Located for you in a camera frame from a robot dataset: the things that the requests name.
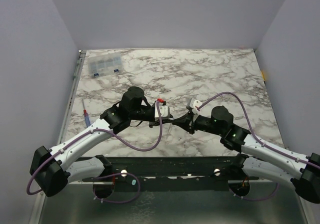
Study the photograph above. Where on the aluminium frame rail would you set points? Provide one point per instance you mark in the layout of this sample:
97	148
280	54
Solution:
75	82

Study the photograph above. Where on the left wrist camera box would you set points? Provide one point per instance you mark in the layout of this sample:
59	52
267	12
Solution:
161	110

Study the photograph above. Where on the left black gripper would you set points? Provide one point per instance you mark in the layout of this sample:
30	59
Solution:
154	123

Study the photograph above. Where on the silver metal bottle opener keychain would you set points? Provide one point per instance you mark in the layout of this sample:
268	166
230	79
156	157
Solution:
169	130

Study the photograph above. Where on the blue handled screwdriver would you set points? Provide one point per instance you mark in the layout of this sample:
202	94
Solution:
85	114

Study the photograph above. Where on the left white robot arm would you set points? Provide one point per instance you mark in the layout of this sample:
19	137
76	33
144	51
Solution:
51	168

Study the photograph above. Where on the clear plastic organizer box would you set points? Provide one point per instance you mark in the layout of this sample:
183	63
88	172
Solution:
103	65

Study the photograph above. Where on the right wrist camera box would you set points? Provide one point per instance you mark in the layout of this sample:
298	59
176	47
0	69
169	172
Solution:
193	106

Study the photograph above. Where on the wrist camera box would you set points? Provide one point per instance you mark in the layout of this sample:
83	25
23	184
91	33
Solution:
161	110
193	106

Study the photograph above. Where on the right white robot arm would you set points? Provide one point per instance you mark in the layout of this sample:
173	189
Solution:
259	158

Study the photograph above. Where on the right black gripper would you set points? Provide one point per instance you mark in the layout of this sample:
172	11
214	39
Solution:
190	123

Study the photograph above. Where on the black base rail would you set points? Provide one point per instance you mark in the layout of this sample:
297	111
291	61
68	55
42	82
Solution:
161	174

